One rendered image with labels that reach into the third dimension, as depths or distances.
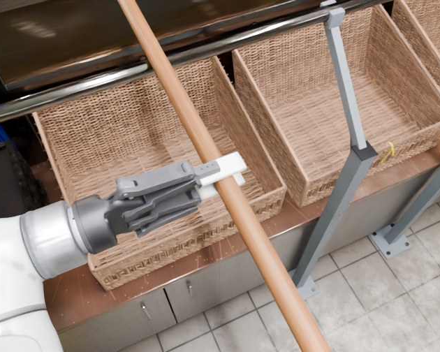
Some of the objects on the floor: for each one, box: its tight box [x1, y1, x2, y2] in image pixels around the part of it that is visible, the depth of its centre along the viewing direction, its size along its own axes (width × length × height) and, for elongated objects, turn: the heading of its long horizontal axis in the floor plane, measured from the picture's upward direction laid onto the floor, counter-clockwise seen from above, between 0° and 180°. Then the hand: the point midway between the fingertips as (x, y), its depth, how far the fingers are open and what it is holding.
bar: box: [0, 0, 440, 300], centre depth 123 cm, size 31×127×118 cm, turn 115°
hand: (220, 176), depth 58 cm, fingers closed on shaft, 3 cm apart
